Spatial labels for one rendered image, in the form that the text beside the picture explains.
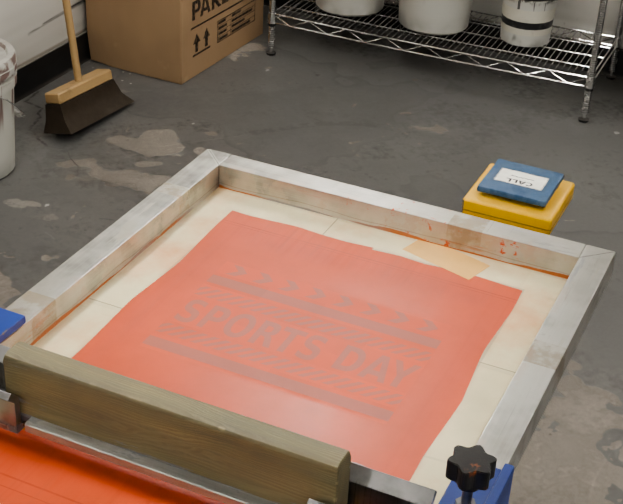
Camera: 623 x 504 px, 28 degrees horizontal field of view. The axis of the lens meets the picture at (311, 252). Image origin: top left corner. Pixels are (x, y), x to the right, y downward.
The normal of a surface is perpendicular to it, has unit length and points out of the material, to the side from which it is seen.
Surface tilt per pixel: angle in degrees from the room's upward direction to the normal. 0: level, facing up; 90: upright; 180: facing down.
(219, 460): 90
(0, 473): 0
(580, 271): 0
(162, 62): 91
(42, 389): 90
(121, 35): 90
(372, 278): 0
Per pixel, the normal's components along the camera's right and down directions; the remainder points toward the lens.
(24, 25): 0.91, 0.25
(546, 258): -0.42, 0.45
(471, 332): 0.04, -0.86
